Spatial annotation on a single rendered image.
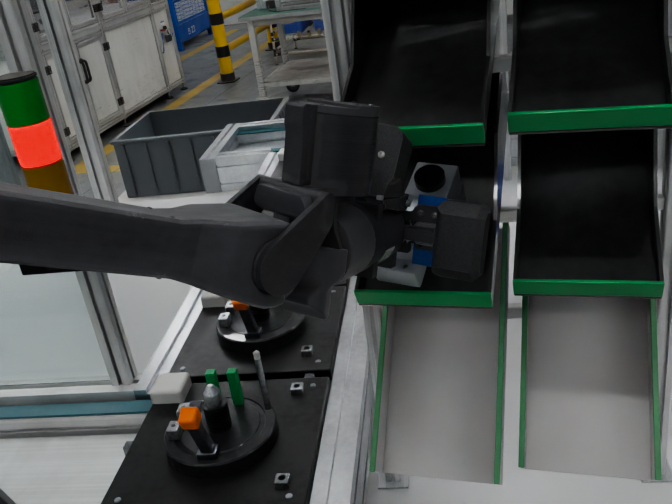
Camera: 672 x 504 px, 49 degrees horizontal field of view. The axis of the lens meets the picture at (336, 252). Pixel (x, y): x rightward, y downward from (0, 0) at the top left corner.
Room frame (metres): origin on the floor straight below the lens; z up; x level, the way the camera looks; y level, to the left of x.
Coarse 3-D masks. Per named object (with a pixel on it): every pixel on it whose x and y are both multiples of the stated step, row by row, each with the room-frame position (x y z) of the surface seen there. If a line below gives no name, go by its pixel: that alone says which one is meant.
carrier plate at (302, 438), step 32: (192, 384) 0.85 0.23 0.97; (224, 384) 0.84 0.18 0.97; (256, 384) 0.83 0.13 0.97; (288, 384) 0.82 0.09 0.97; (320, 384) 0.81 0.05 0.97; (160, 416) 0.79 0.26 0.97; (288, 416) 0.75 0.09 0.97; (320, 416) 0.74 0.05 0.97; (160, 448) 0.73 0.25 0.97; (288, 448) 0.69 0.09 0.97; (128, 480) 0.68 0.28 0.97; (160, 480) 0.67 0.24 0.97; (192, 480) 0.66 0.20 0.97; (224, 480) 0.65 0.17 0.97; (256, 480) 0.64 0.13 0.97
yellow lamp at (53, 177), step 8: (24, 168) 0.86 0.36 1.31; (32, 168) 0.85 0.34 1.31; (40, 168) 0.85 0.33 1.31; (48, 168) 0.85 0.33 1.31; (56, 168) 0.86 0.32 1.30; (64, 168) 0.87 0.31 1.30; (24, 176) 0.86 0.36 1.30; (32, 176) 0.85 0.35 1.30; (40, 176) 0.85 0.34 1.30; (48, 176) 0.85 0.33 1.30; (56, 176) 0.86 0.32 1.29; (64, 176) 0.87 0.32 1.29; (32, 184) 0.85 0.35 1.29; (40, 184) 0.85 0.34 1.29; (48, 184) 0.85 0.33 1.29; (56, 184) 0.86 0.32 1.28; (64, 184) 0.86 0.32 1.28; (64, 192) 0.86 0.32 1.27; (72, 192) 0.88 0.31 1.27
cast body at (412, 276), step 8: (416, 200) 0.65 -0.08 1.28; (408, 208) 0.60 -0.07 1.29; (408, 224) 0.59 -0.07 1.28; (408, 240) 0.58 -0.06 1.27; (400, 256) 0.59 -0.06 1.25; (408, 256) 0.59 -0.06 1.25; (400, 264) 0.59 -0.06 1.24; (408, 264) 0.59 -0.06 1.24; (416, 264) 0.59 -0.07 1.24; (384, 272) 0.60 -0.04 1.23; (392, 272) 0.59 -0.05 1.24; (400, 272) 0.59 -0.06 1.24; (408, 272) 0.58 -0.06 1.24; (416, 272) 0.58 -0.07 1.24; (424, 272) 0.60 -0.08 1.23; (384, 280) 0.61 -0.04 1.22; (392, 280) 0.60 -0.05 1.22; (400, 280) 0.60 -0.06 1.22; (408, 280) 0.59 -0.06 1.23; (416, 280) 0.59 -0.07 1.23
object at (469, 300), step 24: (504, 72) 0.79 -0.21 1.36; (504, 96) 0.78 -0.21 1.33; (504, 120) 0.77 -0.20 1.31; (504, 144) 0.76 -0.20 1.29; (408, 168) 0.78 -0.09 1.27; (480, 168) 0.75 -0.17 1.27; (480, 192) 0.71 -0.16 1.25; (360, 288) 0.63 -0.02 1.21; (384, 288) 0.63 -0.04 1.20; (408, 288) 0.63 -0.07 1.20; (432, 288) 0.62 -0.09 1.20; (456, 288) 0.61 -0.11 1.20; (480, 288) 0.60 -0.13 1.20
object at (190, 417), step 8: (200, 400) 0.68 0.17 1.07; (184, 408) 0.66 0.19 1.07; (192, 408) 0.66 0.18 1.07; (200, 408) 0.67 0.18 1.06; (184, 416) 0.65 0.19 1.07; (192, 416) 0.65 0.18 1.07; (200, 416) 0.66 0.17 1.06; (184, 424) 0.64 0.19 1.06; (192, 424) 0.64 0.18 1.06; (200, 424) 0.66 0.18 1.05; (192, 432) 0.65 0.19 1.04; (200, 432) 0.65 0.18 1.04; (200, 440) 0.66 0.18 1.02; (208, 440) 0.67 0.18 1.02; (200, 448) 0.67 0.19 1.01; (208, 448) 0.67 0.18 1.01
